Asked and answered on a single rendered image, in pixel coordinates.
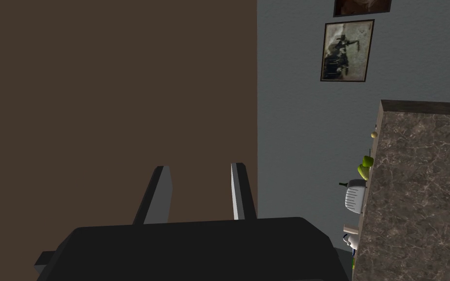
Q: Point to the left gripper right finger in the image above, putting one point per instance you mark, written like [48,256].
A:
[241,193]

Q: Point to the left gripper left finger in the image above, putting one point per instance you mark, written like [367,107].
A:
[158,199]

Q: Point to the marble kitchen counter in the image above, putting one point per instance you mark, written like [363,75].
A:
[416,187]

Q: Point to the framed picture with dark figure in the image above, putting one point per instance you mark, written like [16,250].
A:
[346,50]

